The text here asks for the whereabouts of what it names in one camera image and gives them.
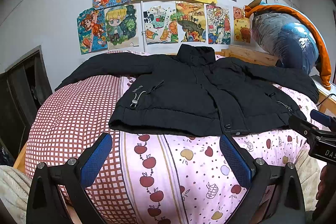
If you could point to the pink apple print quilt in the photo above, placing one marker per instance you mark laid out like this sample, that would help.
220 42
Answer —
176 179

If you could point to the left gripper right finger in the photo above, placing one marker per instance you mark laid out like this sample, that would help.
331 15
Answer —
274 193

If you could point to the mermaid girl drawing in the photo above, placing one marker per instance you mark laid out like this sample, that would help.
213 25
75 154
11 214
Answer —
91 30

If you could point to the orange slices boat drawing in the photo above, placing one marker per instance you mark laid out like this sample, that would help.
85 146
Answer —
160 24

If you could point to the cream fleece fabric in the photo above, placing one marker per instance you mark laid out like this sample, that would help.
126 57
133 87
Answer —
15 188

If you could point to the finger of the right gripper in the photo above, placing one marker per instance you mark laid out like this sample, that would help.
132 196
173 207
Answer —
323 119

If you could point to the red white checked blanket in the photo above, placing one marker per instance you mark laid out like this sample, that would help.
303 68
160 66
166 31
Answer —
70 121

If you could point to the blue grey bagged bedding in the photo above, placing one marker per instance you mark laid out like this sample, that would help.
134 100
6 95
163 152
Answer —
286 38

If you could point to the black padded jacket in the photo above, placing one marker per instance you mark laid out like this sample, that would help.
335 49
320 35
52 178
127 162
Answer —
193 93

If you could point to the blond boy drawing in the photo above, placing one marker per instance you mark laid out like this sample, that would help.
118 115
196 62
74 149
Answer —
121 27

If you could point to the orange blanket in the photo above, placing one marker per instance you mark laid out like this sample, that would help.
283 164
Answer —
325 67

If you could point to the person's right hand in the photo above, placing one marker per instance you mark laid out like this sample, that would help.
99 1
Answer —
326 186

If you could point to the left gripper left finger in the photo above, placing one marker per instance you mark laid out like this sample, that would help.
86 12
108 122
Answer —
45 203

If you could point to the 2024 pagoda drawing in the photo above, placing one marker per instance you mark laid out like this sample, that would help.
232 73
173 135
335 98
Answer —
218 22

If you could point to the bear and chick drawing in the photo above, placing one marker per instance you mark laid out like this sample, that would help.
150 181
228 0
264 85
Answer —
241 26

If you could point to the yellow landscape drawing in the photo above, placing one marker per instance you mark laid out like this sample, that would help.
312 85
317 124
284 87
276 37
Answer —
191 18

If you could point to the wooden bed frame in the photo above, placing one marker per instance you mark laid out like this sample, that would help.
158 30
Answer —
326 102

